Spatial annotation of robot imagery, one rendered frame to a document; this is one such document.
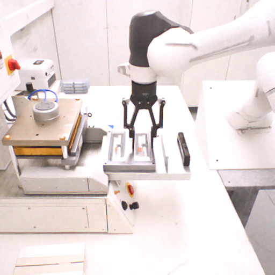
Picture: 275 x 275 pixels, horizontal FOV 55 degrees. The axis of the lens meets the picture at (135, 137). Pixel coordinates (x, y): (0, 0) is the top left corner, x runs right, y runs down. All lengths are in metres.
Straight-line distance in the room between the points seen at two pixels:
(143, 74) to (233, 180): 0.67
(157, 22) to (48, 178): 0.52
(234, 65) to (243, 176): 2.08
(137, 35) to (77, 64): 2.73
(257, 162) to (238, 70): 2.02
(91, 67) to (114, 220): 2.70
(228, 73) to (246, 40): 2.57
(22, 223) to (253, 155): 0.98
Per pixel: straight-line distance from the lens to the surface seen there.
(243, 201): 1.62
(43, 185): 0.84
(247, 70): 3.27
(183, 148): 0.89
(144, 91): 0.77
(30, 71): 1.85
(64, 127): 0.81
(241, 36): 0.63
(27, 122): 0.87
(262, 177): 1.29
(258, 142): 1.34
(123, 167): 0.83
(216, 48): 0.62
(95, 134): 1.02
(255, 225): 2.13
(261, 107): 1.12
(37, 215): 0.93
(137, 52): 0.73
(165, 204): 1.05
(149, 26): 0.71
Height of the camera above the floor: 1.52
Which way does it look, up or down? 33 degrees down
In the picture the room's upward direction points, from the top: 1 degrees clockwise
